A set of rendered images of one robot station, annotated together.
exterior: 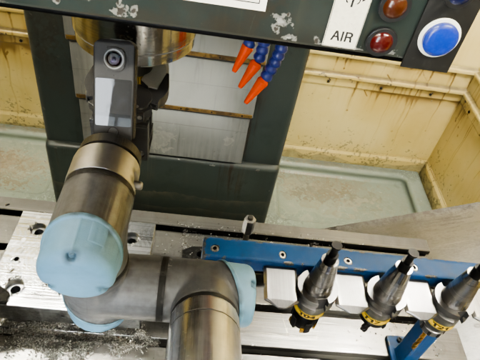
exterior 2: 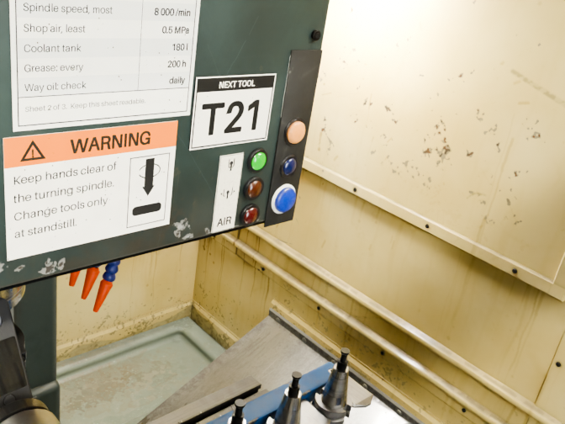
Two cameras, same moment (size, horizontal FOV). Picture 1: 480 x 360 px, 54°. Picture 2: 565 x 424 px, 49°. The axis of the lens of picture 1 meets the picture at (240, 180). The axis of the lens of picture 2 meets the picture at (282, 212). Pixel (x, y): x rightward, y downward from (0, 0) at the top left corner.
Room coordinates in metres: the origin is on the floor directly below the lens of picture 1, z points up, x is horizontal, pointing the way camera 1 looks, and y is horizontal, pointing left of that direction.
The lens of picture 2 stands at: (-0.11, 0.27, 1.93)
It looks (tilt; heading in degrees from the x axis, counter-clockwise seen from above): 24 degrees down; 321
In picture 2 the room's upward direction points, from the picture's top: 10 degrees clockwise
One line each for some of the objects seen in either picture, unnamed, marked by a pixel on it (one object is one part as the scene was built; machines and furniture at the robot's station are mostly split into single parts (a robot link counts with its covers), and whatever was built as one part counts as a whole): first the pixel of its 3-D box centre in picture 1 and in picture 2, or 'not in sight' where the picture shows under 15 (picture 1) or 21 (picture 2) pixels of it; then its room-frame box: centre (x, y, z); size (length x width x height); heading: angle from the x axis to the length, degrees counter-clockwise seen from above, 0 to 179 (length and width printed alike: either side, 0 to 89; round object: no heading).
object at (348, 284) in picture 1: (350, 293); not in sight; (0.43, -0.20, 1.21); 0.07 x 0.05 x 0.01; 7
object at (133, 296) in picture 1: (111, 285); not in sight; (0.29, 0.12, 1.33); 0.11 x 0.08 x 0.11; 98
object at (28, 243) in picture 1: (78, 266); not in sight; (0.54, 0.30, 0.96); 0.29 x 0.23 x 0.05; 97
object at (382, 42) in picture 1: (381, 42); (250, 215); (0.39, -0.10, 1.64); 0.02 x 0.01 x 0.02; 97
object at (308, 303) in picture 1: (316, 290); not in sight; (0.42, -0.15, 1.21); 0.06 x 0.06 x 0.03
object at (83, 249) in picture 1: (88, 234); not in sight; (0.28, 0.14, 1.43); 0.11 x 0.08 x 0.09; 7
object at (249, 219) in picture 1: (246, 234); not in sight; (0.71, -0.04, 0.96); 0.03 x 0.03 x 0.13
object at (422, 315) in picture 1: (418, 300); (309, 418); (0.45, -0.31, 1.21); 0.07 x 0.05 x 0.01; 7
